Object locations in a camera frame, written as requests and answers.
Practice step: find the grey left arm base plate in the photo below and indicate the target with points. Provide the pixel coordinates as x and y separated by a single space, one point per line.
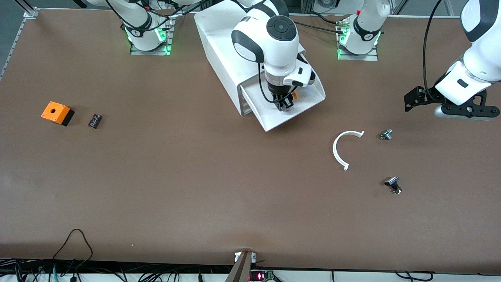
358 56

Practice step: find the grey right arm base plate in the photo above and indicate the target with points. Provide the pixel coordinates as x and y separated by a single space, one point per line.
150 52

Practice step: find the white drawer cabinet grey front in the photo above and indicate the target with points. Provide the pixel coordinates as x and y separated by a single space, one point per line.
213 43

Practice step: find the orange button enclosure box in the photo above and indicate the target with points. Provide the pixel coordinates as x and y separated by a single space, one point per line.
54 111

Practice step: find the aluminium corner bracket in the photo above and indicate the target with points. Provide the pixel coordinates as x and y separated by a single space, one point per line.
31 12

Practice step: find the circuit board with red display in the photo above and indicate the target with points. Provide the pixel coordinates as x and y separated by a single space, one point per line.
260 276

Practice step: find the small chrome metal fitting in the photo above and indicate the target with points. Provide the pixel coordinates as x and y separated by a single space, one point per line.
386 135

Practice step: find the grey metal mounting bar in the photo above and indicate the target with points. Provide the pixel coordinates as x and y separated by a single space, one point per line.
240 270

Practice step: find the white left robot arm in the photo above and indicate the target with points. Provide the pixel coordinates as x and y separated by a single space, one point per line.
481 51

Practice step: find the white semicircular plastic bracket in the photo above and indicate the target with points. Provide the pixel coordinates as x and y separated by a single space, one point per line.
334 150

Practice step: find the white plastic drawer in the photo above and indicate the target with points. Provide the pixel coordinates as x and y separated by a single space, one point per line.
301 105
245 103
246 109
243 98

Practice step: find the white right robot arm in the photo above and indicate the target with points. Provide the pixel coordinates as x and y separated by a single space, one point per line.
274 43

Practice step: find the small black contact block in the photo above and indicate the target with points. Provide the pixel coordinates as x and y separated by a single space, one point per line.
95 121

